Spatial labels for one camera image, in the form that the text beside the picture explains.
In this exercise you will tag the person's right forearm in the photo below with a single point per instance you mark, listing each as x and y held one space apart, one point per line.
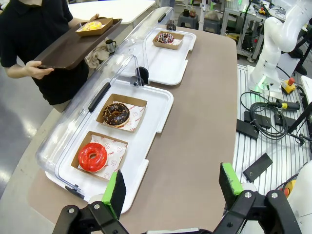
15 70

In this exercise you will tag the yellow emergency stop box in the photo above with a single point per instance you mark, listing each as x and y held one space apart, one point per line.
288 86

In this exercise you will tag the white display tray base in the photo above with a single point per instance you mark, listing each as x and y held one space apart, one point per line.
151 122
168 65

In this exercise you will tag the person's left hand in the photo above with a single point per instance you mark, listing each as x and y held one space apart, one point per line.
94 17

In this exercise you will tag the steel travel mug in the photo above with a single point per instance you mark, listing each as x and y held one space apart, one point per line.
111 46

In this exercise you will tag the red glazed donut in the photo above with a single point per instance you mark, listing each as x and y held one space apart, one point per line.
85 161

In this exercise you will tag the yellow black handheld switch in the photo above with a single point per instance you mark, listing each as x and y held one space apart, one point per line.
285 105

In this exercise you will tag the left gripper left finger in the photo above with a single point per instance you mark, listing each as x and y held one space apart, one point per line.
117 192

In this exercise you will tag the white printed paper liner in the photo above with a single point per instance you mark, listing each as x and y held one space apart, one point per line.
136 117
115 156
178 42

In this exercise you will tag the slotted aluminium base plate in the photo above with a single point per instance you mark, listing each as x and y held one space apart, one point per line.
243 151

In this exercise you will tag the chocolate donut with white drizzle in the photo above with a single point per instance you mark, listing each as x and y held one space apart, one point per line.
162 40

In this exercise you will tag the dark brown serving tray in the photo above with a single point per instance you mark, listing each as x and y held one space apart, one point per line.
70 51

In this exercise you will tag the beige crumpled cloth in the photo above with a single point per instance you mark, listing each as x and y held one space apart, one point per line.
96 57

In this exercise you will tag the black rectangular block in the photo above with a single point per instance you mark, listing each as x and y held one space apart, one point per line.
258 167

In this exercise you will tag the white rectangular table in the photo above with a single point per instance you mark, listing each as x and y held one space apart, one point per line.
109 9

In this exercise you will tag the yellow sprinkled donut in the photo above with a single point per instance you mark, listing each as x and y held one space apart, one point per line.
87 26

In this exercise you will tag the grey plastic stool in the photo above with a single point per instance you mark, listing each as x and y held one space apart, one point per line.
187 22

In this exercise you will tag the brown cardboard donut box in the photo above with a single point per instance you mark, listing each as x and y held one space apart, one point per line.
78 168
122 97
104 25
168 46

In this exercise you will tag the clear domed display lid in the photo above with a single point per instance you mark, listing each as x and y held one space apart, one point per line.
80 102
136 36

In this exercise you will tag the black rectangular plate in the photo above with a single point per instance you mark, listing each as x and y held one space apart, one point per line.
262 122
247 129

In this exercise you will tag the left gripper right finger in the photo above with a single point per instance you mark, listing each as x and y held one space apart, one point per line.
229 180

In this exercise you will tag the person's right hand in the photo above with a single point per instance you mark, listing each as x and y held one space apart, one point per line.
36 69

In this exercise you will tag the chocolate sprinkled donut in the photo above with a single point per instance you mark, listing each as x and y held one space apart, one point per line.
109 119

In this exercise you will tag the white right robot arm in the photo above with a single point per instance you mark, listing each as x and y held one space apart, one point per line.
275 41

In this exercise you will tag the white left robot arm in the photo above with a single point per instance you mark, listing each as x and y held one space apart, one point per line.
302 200

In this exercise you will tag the person in black shirt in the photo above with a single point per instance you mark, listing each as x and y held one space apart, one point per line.
29 31

